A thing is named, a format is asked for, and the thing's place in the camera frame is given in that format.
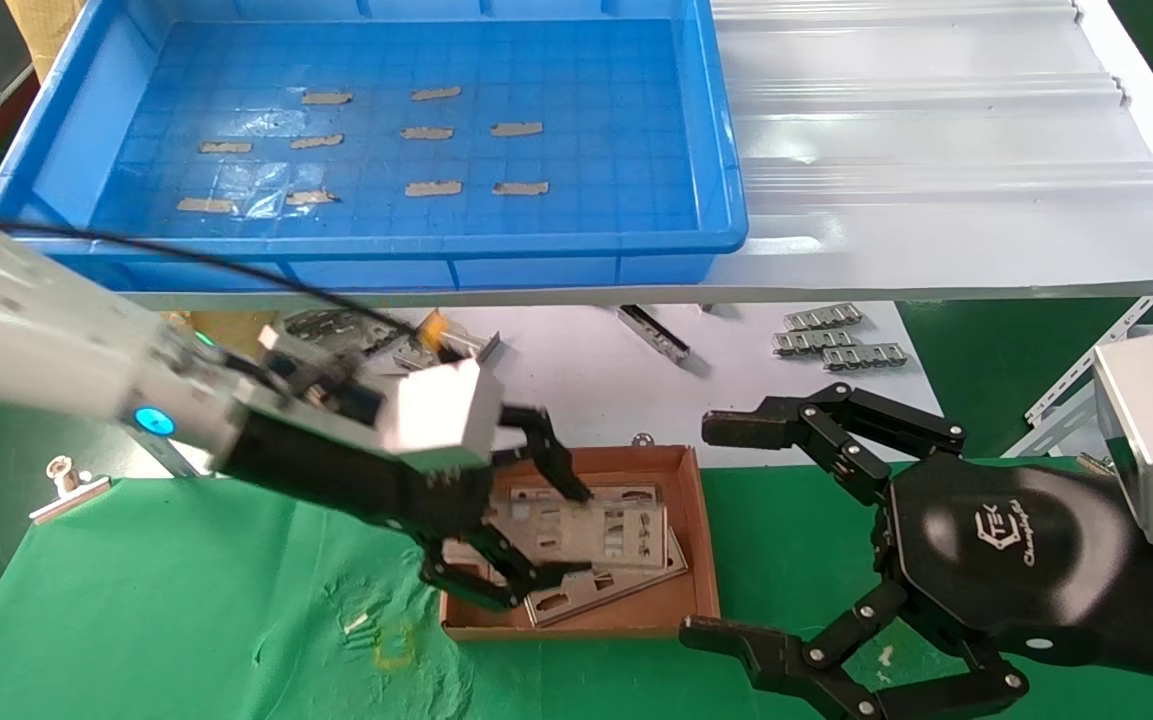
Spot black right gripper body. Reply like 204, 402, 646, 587
874, 455, 1144, 668

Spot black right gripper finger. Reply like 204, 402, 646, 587
701, 383, 967, 507
679, 582, 1030, 720

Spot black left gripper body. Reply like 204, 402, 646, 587
220, 410, 529, 549

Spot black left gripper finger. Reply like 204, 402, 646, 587
420, 526, 594, 612
496, 405, 594, 504

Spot brown cardboard box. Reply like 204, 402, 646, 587
439, 446, 723, 642

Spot blue plastic tray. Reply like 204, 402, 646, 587
0, 0, 749, 293

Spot white paper board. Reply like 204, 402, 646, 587
366, 305, 947, 479

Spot toothed metal strip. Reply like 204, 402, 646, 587
822, 344, 909, 372
784, 304, 864, 332
773, 330, 859, 357

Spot long narrow metal strip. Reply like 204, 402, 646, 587
619, 306, 691, 365

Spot yellow tape outline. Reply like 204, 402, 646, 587
374, 624, 418, 672

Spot green cloth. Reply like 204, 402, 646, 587
0, 458, 1153, 720

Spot perforated metal shelf leg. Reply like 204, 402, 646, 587
151, 438, 205, 479
1004, 285, 1153, 461

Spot yellow woven sack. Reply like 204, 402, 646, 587
164, 312, 279, 351
6, 0, 89, 86

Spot silver binder clip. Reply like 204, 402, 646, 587
29, 457, 112, 527

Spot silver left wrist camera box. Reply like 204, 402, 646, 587
258, 325, 506, 473

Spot open metal tray bracket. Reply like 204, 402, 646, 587
394, 312, 502, 373

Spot bent metal bracket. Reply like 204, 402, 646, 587
284, 310, 377, 346

